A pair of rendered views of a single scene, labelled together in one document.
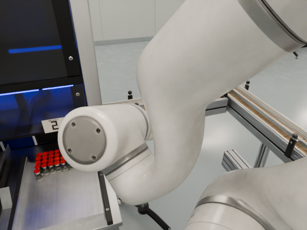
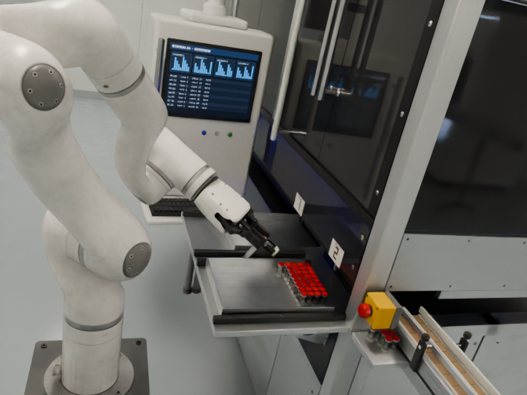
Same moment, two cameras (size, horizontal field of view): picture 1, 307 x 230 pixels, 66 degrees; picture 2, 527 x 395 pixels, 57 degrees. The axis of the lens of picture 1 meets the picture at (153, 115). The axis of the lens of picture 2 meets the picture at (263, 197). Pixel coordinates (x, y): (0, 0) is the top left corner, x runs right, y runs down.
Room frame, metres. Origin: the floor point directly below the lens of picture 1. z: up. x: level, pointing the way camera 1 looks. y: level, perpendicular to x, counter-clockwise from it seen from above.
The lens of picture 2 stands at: (0.44, -0.92, 1.72)
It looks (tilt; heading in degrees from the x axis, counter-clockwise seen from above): 23 degrees down; 87
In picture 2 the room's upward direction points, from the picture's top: 12 degrees clockwise
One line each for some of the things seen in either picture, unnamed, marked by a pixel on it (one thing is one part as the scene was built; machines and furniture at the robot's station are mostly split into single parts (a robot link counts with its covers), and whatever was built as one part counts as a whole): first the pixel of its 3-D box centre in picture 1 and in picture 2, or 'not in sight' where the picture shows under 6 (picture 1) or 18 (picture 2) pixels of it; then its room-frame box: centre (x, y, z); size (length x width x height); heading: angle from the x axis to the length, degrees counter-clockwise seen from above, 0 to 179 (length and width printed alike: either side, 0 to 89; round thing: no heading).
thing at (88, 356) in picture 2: not in sight; (92, 346); (0.19, -0.11, 0.95); 0.19 x 0.19 x 0.18
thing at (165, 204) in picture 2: not in sight; (196, 206); (0.27, 0.96, 0.82); 0.40 x 0.14 x 0.02; 23
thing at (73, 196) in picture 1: (60, 185); (267, 285); (0.58, 0.33, 0.90); 0.34 x 0.26 x 0.04; 17
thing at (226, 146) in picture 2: not in sight; (200, 108); (0.20, 1.16, 1.19); 0.50 x 0.19 x 0.78; 23
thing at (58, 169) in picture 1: (60, 166); (294, 284); (0.66, 0.35, 0.90); 0.18 x 0.02 x 0.05; 107
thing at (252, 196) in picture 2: not in sight; (251, 210); (0.51, 1.21, 0.73); 1.98 x 0.01 x 0.25; 108
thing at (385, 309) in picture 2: not in sight; (380, 309); (0.87, 0.16, 1.00); 0.08 x 0.07 x 0.07; 18
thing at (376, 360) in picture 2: not in sight; (383, 349); (0.92, 0.16, 0.87); 0.14 x 0.13 x 0.02; 18
